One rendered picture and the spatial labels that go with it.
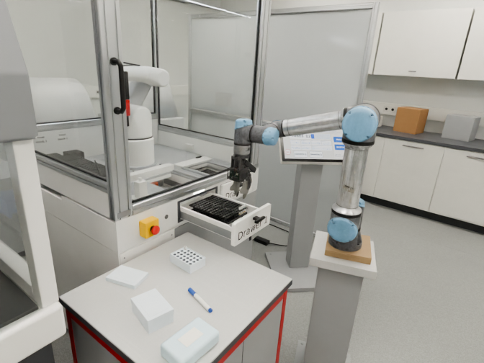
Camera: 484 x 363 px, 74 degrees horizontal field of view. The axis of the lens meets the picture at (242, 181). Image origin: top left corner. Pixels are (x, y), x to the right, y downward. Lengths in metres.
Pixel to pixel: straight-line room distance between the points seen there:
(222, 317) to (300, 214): 1.49
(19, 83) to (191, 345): 0.77
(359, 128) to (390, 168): 3.03
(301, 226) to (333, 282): 1.01
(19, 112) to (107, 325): 0.68
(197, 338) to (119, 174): 0.65
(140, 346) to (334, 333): 1.00
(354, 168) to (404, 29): 3.37
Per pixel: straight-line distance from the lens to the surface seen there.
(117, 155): 1.28
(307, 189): 2.43
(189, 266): 1.32
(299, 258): 2.69
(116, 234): 1.38
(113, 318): 1.19
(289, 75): 3.16
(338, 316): 1.71
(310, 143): 2.30
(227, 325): 1.13
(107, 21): 1.24
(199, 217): 1.50
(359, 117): 1.20
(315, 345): 1.84
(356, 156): 1.25
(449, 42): 4.41
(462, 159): 4.08
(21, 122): 0.84
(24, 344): 1.06
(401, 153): 4.16
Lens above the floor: 1.54
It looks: 19 degrees down
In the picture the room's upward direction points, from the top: 3 degrees clockwise
